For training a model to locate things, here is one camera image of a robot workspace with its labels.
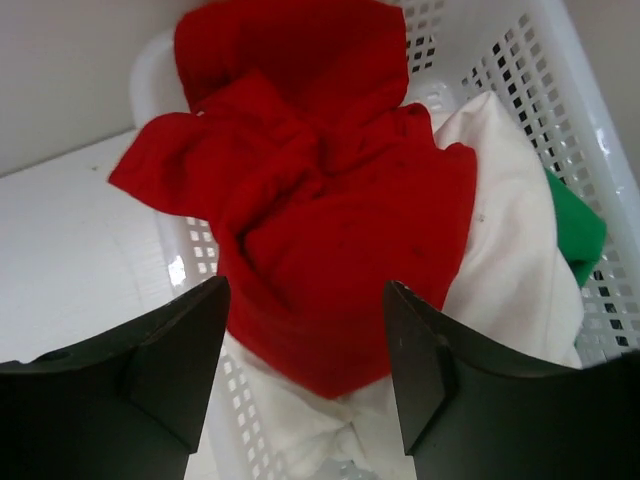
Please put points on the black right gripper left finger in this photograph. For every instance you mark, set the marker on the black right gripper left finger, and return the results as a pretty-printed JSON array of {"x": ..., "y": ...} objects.
[{"x": 129, "y": 403}]

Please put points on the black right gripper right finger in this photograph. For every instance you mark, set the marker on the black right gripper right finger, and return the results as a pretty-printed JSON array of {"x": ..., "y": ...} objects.
[{"x": 472, "y": 408}]

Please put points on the red t-shirt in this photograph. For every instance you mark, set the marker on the red t-shirt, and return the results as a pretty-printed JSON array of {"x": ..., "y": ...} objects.
[{"x": 318, "y": 182}]

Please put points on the white t-shirt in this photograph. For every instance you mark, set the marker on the white t-shirt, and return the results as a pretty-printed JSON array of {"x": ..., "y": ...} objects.
[{"x": 514, "y": 286}]

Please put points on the green t-shirt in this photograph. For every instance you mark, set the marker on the green t-shirt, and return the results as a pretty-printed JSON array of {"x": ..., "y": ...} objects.
[{"x": 581, "y": 233}]

